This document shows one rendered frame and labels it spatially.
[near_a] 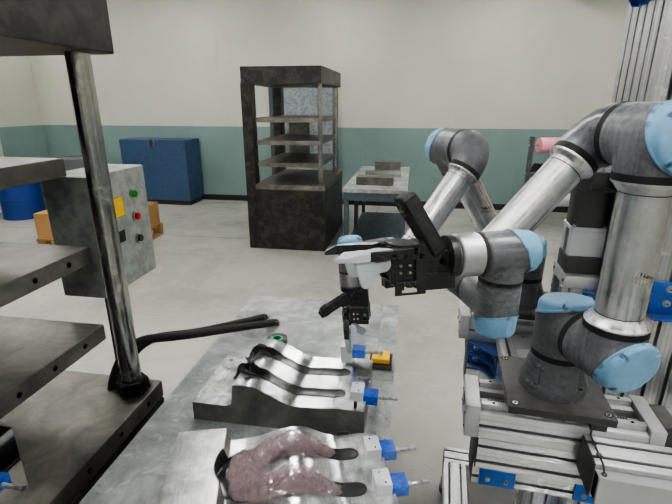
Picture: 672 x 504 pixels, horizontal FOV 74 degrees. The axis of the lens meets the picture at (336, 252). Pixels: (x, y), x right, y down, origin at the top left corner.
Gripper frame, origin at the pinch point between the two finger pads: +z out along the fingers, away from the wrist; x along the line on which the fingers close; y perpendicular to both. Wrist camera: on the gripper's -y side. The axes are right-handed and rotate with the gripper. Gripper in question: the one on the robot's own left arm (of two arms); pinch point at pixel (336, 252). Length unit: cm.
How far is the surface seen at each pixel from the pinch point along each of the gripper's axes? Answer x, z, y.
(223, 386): 63, 23, 52
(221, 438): 34, 23, 51
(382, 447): 27, -16, 56
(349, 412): 40, -11, 53
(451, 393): 163, -105, 125
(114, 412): 69, 56, 58
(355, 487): 19, -7, 59
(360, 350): 60, -20, 44
